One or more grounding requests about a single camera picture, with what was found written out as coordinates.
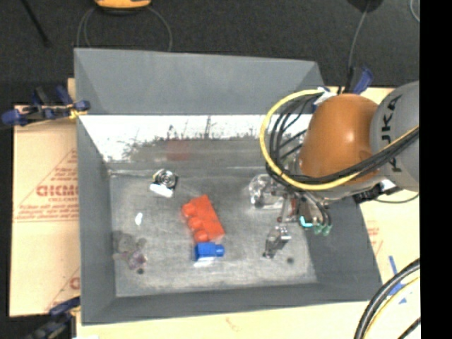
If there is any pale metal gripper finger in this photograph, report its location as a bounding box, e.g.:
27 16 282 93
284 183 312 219
272 227 292 256
263 226 283 259

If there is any clear glass object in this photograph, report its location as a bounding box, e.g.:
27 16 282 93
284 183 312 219
248 174 285 210

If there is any blue toy building block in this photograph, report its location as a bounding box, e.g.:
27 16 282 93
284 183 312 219
192 242 226 268

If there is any red toy building block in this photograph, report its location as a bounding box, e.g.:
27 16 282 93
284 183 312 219
180 194 227 244

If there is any silver round knob white base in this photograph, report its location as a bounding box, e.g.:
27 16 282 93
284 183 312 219
148 168 179 199

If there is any grey metal bin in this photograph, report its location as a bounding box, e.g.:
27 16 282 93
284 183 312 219
73 47 384 325

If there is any black cylinder on white bracket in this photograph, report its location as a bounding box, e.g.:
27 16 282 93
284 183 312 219
352 183 400 205

